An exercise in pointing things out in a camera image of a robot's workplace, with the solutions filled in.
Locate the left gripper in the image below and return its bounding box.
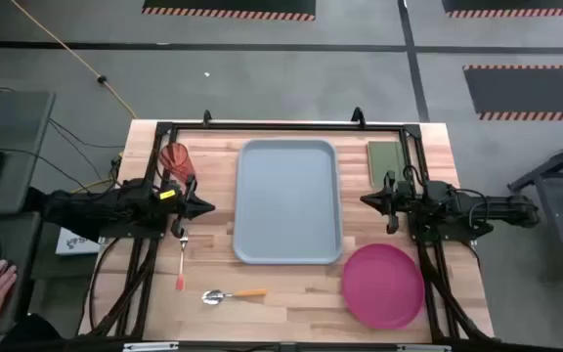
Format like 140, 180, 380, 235
158, 174, 216, 240

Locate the dark grey metal cart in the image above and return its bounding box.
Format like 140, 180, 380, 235
507, 127, 563, 268

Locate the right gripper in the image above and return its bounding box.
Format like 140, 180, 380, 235
360, 169, 412, 236

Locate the pink plastic plate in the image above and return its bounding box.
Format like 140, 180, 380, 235
341, 242, 426, 330

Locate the yellow cable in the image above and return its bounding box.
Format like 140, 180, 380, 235
10, 0, 139, 120

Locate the black floor cable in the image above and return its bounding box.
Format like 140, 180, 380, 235
46, 118, 126, 150

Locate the black hazard-striped floor mat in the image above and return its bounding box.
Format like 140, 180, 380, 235
462, 65, 563, 122
142, 0, 317, 22
441, 0, 563, 19

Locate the black metal rig frame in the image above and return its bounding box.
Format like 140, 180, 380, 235
78, 120, 496, 343

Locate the fork with red handle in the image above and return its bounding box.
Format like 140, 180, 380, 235
175, 233, 190, 292

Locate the white printed box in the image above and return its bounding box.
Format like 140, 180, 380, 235
55, 227, 107, 256

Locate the grey plastic tray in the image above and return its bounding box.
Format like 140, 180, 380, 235
232, 138, 344, 266

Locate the silver metal bracket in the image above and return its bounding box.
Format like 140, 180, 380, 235
396, 343, 452, 352
122, 341, 180, 352

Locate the grey side desk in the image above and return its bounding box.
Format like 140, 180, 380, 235
0, 90, 57, 216

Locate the spoon with orange handle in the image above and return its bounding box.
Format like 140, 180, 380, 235
200, 287, 269, 306

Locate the green notebook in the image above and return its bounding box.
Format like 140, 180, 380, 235
367, 140, 408, 190

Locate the red faceted plastic cup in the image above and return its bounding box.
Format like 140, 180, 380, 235
157, 142, 197, 185

